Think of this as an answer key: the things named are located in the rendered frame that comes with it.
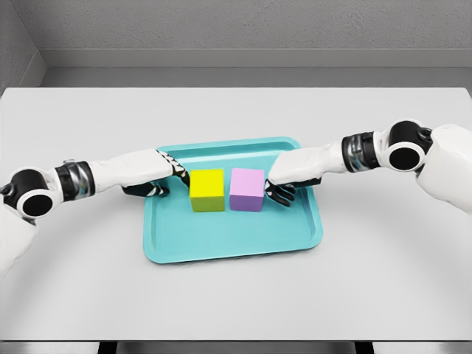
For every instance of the left robot hand striped fingers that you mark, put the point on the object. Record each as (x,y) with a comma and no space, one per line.
(151,166)

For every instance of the right robot hand striped fingers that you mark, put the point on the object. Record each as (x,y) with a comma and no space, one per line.
(295,164)

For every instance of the pink purple cube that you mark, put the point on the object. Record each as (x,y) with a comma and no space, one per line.
(246,186)

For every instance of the yellow cube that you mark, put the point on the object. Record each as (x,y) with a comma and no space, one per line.
(206,184)

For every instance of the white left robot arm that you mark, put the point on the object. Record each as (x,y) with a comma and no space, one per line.
(107,170)

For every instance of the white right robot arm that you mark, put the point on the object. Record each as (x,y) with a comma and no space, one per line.
(448,162)

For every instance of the teal rectangular tray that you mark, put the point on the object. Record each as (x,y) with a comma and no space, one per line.
(232,236)

